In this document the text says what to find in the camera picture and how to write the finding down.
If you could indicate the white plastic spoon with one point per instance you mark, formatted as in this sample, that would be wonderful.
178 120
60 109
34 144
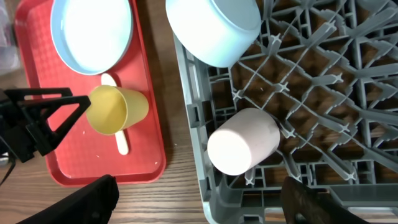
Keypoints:
121 141

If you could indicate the yellow cup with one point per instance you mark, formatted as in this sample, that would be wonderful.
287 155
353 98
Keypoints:
114 109

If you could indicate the pink cup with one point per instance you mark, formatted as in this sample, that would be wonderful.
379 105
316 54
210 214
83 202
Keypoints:
243 141

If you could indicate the grey dishwasher rack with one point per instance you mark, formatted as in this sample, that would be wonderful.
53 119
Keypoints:
326 71

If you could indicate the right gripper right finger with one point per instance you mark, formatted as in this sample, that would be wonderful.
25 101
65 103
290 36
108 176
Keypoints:
302 204

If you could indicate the light blue bowl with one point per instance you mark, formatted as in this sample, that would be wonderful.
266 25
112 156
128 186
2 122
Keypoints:
217 32

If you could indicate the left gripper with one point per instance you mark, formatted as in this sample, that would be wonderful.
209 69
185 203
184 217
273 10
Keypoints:
12 130

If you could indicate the clear plastic bin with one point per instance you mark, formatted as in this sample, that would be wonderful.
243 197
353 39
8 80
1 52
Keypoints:
8 50

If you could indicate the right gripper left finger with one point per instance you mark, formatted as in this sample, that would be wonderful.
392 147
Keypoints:
92 204

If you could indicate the light blue plate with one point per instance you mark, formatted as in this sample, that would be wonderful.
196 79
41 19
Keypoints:
91 36

